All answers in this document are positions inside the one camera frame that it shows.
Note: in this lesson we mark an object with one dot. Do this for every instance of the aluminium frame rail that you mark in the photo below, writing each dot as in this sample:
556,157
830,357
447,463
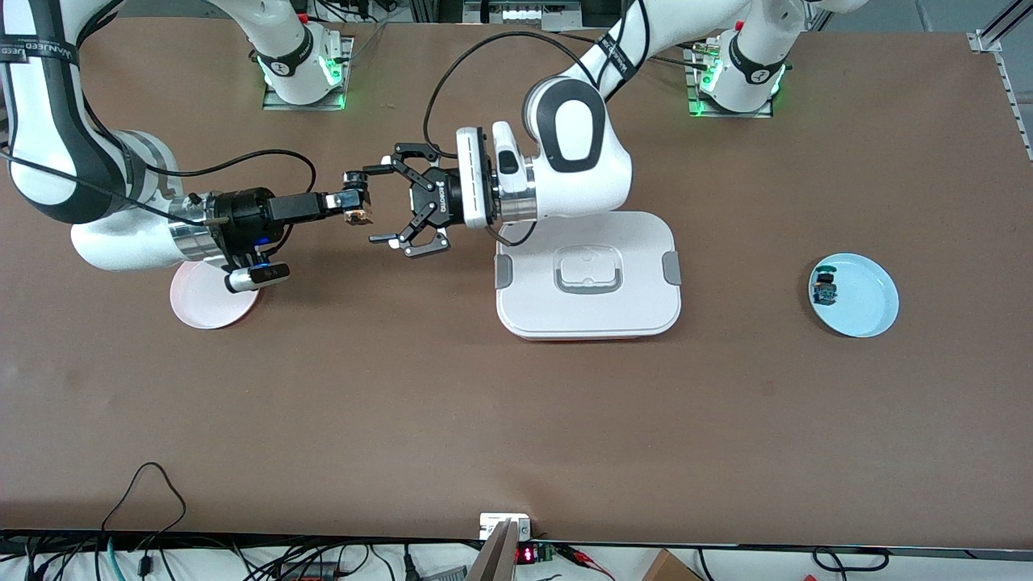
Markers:
986,40

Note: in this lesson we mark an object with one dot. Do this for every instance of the small white bracket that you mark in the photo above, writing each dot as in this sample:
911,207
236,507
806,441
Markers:
492,523

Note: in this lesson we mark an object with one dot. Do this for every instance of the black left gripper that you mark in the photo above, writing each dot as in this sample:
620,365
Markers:
438,203

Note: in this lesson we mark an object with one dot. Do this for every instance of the pink round plate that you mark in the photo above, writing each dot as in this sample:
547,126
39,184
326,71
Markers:
210,311

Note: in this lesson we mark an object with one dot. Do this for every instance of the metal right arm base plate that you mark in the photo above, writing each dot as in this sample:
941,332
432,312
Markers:
278,103

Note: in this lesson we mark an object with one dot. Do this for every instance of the brown cardboard box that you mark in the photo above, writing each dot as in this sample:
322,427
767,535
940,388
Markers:
666,569

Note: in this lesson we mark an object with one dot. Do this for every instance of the orange and black switch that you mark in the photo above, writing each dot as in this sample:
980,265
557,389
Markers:
359,211

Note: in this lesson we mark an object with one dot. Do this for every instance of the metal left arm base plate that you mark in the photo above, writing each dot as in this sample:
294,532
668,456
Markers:
696,101

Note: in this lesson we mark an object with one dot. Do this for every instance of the light blue round plate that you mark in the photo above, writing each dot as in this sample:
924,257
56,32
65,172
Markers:
863,298

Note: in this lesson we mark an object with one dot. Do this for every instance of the grey aluminium bar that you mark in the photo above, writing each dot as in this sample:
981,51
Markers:
496,561

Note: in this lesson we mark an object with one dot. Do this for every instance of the red LED display module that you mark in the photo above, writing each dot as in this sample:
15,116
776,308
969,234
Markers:
526,554

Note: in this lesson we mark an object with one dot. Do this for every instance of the white power strip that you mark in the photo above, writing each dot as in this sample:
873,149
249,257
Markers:
533,14

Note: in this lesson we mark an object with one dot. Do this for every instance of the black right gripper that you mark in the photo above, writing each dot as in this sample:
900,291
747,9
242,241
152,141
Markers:
246,215

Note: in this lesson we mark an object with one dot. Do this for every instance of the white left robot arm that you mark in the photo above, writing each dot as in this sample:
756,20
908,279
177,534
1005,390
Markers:
581,177

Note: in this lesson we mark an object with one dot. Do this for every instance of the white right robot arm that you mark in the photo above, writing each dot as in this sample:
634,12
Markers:
40,121

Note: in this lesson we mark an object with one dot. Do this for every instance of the white lunch box grey clasps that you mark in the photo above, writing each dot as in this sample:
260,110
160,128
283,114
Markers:
589,315

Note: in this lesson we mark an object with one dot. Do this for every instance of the green and black switch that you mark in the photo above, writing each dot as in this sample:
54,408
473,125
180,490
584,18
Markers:
825,287

